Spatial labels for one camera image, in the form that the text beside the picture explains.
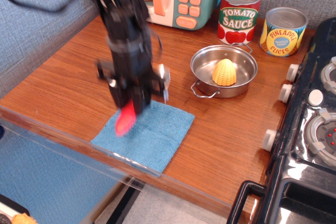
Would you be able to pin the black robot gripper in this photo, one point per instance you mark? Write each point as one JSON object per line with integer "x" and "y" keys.
{"x": 130, "y": 62}

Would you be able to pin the metal spoon with red handle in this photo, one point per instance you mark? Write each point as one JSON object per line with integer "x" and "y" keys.
{"x": 126, "y": 121}

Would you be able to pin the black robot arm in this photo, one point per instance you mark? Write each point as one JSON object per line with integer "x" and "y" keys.
{"x": 125, "y": 20}

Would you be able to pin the blue cloth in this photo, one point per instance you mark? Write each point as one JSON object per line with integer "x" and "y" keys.
{"x": 152, "y": 142}

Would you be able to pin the yellow toy corn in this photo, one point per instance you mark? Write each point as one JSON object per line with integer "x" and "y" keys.
{"x": 224, "y": 73}

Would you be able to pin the small steel pot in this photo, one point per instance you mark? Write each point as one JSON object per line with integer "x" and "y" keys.
{"x": 203, "y": 64}

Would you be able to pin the clear acrylic barrier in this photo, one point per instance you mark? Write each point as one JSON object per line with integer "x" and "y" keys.
{"x": 163, "y": 196}

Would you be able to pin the tomato sauce can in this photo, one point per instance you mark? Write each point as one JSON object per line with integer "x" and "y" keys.
{"x": 237, "y": 20}

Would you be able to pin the white stove knob lower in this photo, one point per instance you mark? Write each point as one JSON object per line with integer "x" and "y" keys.
{"x": 269, "y": 139}

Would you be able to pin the white stove knob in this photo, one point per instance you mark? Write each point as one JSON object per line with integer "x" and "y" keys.
{"x": 285, "y": 93}
{"x": 292, "y": 72}
{"x": 269, "y": 139}

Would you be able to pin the white stove knob middle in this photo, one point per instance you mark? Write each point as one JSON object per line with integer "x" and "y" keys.
{"x": 285, "y": 93}

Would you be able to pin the white stove knob upper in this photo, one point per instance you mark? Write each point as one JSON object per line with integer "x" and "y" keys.
{"x": 292, "y": 72}

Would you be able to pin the orange object at corner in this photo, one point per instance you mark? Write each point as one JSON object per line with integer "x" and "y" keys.
{"x": 23, "y": 219}

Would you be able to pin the pineapple slices can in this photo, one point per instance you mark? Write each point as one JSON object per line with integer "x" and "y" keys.
{"x": 283, "y": 31}

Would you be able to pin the black toy stove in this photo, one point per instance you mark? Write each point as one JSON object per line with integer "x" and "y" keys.
{"x": 300, "y": 176}

